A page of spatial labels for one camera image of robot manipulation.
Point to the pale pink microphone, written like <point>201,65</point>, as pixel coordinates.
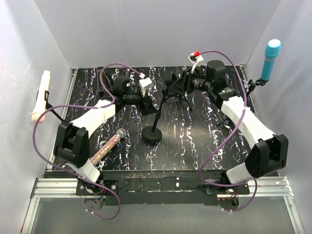
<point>41,98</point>

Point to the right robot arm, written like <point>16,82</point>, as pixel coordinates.
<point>269,151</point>

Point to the black round-base mic stand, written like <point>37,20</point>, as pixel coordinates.
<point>152,133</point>

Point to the black tripod shock-mount stand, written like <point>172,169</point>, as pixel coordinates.
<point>184,98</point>

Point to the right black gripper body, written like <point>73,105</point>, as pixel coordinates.
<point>198,83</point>

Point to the teal blue microphone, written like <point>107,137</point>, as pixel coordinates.
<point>272,50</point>

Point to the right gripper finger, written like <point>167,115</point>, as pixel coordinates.
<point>177,87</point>
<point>183,79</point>

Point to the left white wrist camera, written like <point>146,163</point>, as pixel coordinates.
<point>145,84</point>

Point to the glitter silver-head microphone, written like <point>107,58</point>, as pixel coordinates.
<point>101,153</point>

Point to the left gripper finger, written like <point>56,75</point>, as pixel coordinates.
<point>150,97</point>
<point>148,109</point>

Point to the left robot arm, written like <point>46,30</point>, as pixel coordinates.
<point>72,141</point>

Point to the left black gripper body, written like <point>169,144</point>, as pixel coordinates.
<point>135,98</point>

